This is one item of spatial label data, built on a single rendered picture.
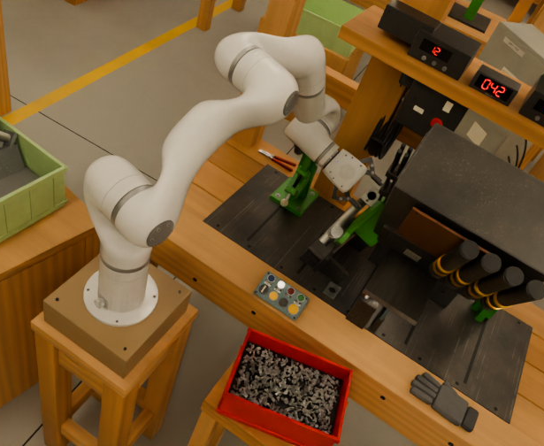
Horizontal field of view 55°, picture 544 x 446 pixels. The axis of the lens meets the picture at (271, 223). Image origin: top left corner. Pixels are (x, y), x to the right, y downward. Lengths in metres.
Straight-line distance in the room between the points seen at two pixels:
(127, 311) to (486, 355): 1.10
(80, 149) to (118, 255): 2.11
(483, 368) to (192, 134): 1.15
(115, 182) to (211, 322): 1.54
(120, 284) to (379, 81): 1.00
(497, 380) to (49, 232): 1.46
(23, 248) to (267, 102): 0.96
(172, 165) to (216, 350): 1.52
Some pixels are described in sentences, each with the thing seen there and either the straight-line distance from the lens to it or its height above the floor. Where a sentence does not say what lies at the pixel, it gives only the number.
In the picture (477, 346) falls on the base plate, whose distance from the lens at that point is 1.84.
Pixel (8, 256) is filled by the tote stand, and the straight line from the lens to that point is 1.75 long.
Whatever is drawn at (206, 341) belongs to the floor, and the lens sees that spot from 2.53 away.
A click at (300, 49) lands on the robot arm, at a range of 1.24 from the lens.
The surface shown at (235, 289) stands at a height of 0.88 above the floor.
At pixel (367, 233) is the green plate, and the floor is 1.14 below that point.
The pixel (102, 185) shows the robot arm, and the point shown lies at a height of 1.35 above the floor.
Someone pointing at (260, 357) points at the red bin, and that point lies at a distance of 1.51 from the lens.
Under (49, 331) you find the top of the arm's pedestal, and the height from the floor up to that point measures 0.85.
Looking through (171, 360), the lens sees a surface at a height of 0.64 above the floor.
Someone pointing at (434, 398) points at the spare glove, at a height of 0.92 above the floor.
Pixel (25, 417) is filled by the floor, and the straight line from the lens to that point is 2.35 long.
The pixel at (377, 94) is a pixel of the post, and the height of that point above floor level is 1.35.
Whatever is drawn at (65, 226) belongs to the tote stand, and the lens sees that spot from 1.82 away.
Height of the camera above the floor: 2.15
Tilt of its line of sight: 44 degrees down
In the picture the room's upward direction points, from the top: 22 degrees clockwise
